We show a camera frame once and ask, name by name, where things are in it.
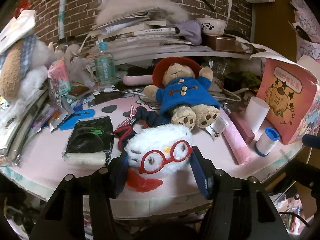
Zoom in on pink bag pack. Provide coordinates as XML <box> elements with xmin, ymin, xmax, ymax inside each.
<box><xmin>220</xmin><ymin>108</ymin><xmax>252</xmax><ymax>165</ymax></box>

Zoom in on black green packaged item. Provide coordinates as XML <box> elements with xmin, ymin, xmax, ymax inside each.
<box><xmin>62</xmin><ymin>116</ymin><xmax>114</xmax><ymax>170</ymax></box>

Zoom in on white plush with red glasses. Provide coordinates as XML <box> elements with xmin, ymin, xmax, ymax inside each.
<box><xmin>115</xmin><ymin>124</ymin><xmax>193</xmax><ymax>193</ymax></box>

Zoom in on white roll blue cap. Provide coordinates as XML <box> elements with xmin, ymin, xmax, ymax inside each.
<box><xmin>254</xmin><ymin>127</ymin><xmax>280</xmax><ymax>157</ymax></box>

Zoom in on pink rectangular bar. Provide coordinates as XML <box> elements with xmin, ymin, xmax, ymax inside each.
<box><xmin>229</xmin><ymin>112</ymin><xmax>255</xmax><ymax>144</ymax></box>

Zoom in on white paper cup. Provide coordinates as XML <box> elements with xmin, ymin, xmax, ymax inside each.
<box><xmin>244</xmin><ymin>96</ymin><xmax>270</xmax><ymax>133</ymax></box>

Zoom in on Paddington bear plush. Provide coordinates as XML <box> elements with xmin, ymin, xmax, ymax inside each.
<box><xmin>144</xmin><ymin>57</ymin><xmax>221</xmax><ymax>129</ymax></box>

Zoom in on pink cartoon box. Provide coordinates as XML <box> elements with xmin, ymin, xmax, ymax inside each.
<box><xmin>251</xmin><ymin>51</ymin><xmax>319</xmax><ymax>145</ymax></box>

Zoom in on pink chiikawa desk mat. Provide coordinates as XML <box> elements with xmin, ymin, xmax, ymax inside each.
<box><xmin>0</xmin><ymin>93</ymin><xmax>304</xmax><ymax>219</ymax></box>

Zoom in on blue luggage tag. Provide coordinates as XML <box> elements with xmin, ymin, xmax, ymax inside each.
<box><xmin>60</xmin><ymin>109</ymin><xmax>95</xmax><ymax>131</ymax></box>

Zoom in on sticker card packets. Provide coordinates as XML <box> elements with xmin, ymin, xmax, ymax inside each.
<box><xmin>31</xmin><ymin>100</ymin><xmax>68</xmax><ymax>133</ymax></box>

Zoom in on brown snack packet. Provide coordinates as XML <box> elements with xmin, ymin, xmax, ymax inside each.
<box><xmin>66</xmin><ymin>86</ymin><xmax>91</xmax><ymax>100</ymax></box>

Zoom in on pink snack packet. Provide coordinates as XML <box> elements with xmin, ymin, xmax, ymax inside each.
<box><xmin>48</xmin><ymin>57</ymin><xmax>71</xmax><ymax>96</ymax></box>

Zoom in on pink hair brush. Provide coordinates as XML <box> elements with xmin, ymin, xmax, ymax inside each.
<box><xmin>123</xmin><ymin>66</ymin><xmax>155</xmax><ymax>86</ymax></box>

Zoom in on clear water bottle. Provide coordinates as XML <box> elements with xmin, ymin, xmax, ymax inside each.
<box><xmin>94</xmin><ymin>42</ymin><xmax>116</xmax><ymax>87</ymax></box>

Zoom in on large white dog plush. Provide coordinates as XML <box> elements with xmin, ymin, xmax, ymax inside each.
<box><xmin>0</xmin><ymin>10</ymin><xmax>54</xmax><ymax>111</ymax></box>

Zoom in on brown wooden box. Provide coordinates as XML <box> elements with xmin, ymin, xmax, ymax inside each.
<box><xmin>206</xmin><ymin>36</ymin><xmax>253</xmax><ymax>54</ymax></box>

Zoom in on stack of books and papers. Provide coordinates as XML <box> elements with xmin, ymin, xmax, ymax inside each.
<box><xmin>82</xmin><ymin>10</ymin><xmax>251</xmax><ymax>66</ymax></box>

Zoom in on purple cloth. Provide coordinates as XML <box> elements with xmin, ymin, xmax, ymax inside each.
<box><xmin>174</xmin><ymin>20</ymin><xmax>202</xmax><ymax>46</ymax></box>

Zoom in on panda ceramic bowl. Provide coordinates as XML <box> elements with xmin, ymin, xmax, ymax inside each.
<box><xmin>197</xmin><ymin>18</ymin><xmax>227</xmax><ymax>36</ymax></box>

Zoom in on teal wrapped pole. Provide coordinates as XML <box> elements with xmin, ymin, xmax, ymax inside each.
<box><xmin>58</xmin><ymin>0</ymin><xmax>66</xmax><ymax>40</ymax></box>

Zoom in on grey fur piece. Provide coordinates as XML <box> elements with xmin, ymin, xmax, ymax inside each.
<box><xmin>95</xmin><ymin>0</ymin><xmax>189</xmax><ymax>25</ymax></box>

